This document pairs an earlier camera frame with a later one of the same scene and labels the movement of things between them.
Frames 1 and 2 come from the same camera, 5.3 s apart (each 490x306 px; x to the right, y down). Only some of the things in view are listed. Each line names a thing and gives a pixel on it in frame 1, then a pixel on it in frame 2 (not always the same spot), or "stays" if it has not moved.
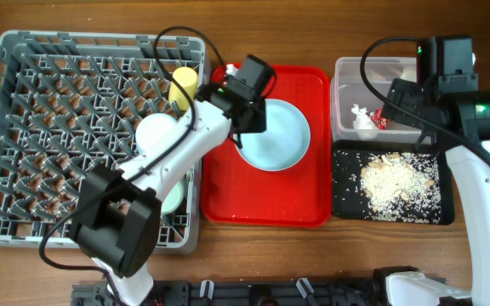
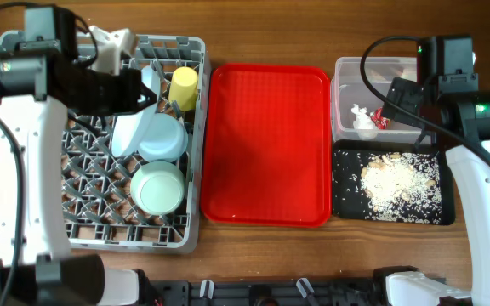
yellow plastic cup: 188,76 stays
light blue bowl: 152,131 stays
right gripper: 404,93 stays
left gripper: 260,123 to 131,82
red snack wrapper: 380,122 stays
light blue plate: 285,141 to 130,128
